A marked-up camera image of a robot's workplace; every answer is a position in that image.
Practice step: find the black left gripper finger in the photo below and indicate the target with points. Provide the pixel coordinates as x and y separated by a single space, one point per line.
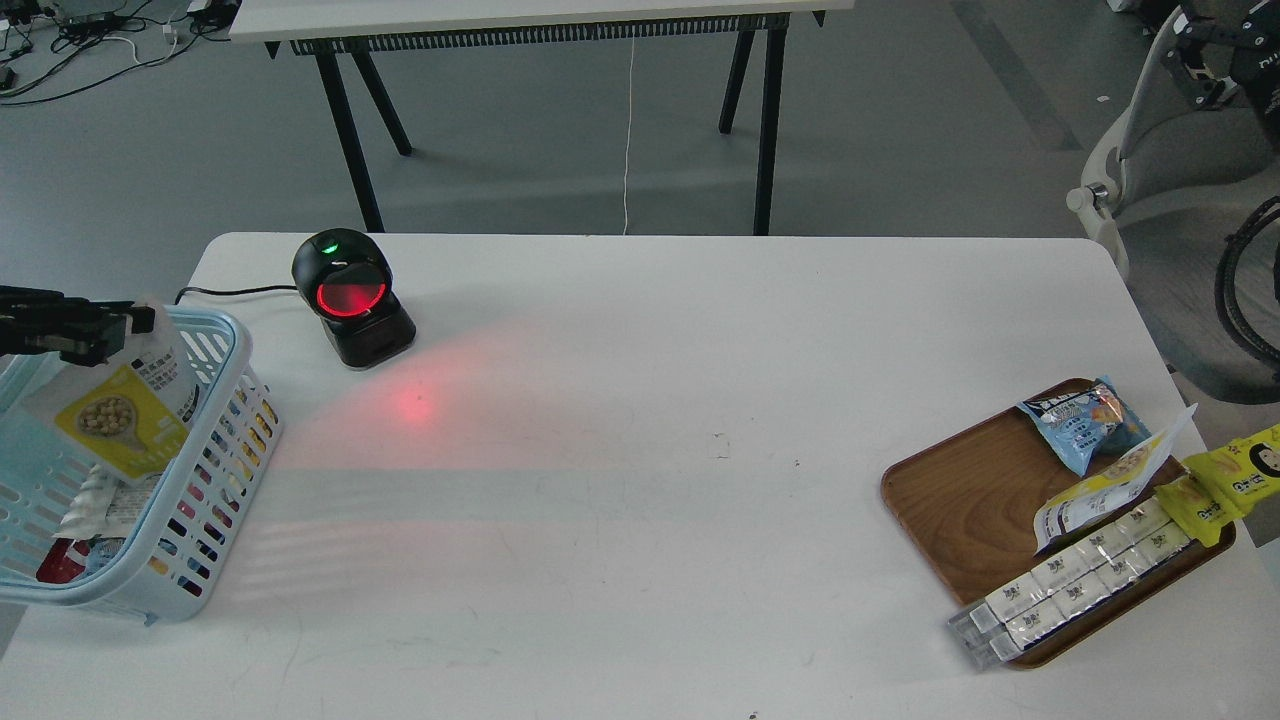
78 343
27 312

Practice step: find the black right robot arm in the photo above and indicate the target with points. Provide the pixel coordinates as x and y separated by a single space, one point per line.
1218 54

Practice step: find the light blue plastic basket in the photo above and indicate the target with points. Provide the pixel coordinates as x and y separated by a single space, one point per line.
166 568

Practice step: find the white snack bag in basket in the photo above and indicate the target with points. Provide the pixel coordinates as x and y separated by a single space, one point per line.
106 507

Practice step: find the red snack in basket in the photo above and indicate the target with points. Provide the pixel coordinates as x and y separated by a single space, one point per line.
66 561

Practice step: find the blue snack packet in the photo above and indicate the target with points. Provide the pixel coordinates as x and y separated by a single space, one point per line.
1083 423

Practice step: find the yellow cartoon snack packet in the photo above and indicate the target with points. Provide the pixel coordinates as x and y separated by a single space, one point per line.
1222 485

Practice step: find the black barcode scanner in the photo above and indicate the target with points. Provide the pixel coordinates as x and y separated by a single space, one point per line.
346 280

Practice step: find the background white table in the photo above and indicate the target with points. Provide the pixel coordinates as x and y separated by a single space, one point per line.
325 30

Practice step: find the brown wooden tray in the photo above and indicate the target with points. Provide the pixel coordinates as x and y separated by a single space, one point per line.
968 503

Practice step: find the grey office chair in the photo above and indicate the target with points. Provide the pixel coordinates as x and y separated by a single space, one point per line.
1185 201

